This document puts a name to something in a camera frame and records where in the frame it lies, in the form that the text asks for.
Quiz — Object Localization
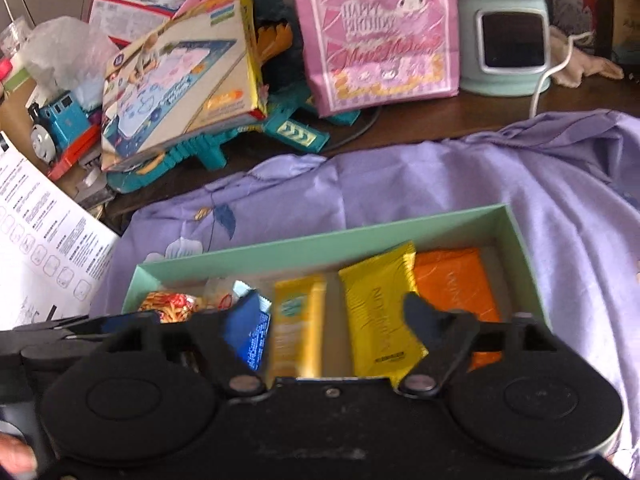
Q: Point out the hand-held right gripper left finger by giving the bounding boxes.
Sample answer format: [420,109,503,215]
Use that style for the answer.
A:
[106,305,268,401]

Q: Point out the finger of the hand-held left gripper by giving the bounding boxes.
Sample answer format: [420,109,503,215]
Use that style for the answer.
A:
[12,311,163,343]

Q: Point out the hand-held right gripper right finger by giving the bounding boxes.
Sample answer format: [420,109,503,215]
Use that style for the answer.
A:
[397,292,553,400]

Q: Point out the yellow square snack packet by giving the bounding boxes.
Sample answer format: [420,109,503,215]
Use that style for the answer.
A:
[339,241,432,387]

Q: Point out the blue snack packet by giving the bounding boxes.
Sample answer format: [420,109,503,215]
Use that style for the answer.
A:
[222,289,273,372]

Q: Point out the orange square snack packet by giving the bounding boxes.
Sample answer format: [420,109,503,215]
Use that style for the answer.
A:
[414,247,502,372]

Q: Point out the red yellow noodle snack packet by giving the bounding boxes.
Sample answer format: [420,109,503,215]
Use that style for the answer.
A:
[137,290,202,324]

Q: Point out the yellow-green long packet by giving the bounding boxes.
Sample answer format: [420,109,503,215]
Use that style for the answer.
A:
[270,275,328,381]

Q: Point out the mint green cardboard box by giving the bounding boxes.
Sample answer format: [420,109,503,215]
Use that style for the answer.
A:
[122,203,552,391]

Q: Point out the person's left hand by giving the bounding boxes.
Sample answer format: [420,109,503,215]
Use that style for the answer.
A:
[0,432,40,477]

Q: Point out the white printed instruction sheet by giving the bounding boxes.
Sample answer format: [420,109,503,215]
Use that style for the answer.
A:
[0,132,121,332]

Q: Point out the purple floral cloth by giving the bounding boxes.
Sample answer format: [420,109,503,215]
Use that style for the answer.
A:
[90,107,640,466]

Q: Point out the blue toy train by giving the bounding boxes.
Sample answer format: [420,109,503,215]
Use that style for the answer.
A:
[27,87,103,167]

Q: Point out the teal plastic toy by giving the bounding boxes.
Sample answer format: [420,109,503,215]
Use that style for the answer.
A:
[107,0,362,196]

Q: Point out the drawing mat toy box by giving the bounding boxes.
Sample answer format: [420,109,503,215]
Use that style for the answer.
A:
[100,0,271,171]

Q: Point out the crumpled clear plastic bag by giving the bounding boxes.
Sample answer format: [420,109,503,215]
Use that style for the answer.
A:
[22,15,118,93]

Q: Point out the pink gift bag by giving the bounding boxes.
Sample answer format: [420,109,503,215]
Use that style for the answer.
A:
[287,0,461,117]

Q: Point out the mint green appliance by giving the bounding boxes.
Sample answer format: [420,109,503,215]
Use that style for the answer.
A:
[457,0,552,98]

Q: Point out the beige toy hand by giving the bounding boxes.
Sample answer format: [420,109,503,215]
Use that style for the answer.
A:
[549,25,626,87]

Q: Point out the white red cardboard box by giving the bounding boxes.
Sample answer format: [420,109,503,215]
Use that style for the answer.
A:
[87,0,186,50]

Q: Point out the white cable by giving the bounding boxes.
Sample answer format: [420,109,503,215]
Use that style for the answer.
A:
[529,32,593,122]

